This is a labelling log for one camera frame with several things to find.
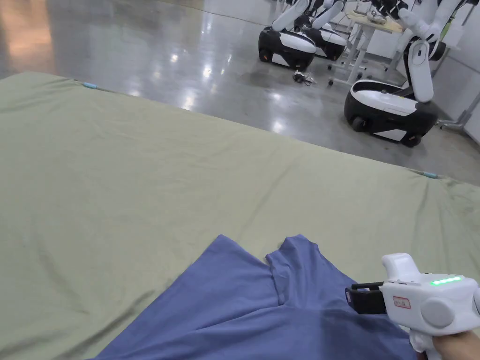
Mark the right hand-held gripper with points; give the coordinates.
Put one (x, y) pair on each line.
(435, 307)

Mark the blue shirt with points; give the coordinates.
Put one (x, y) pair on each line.
(255, 311)

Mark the person's right hand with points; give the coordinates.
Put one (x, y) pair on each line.
(455, 348)

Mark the light blue sheet clip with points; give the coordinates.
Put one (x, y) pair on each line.
(429, 174)
(90, 85)

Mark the white and black wheeled robot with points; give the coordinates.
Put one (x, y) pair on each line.
(328, 35)
(397, 93)
(288, 43)

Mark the white desk with wooden top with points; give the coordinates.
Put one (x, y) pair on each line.
(365, 41)

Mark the bed with pale green sheet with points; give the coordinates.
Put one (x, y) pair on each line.
(123, 180)

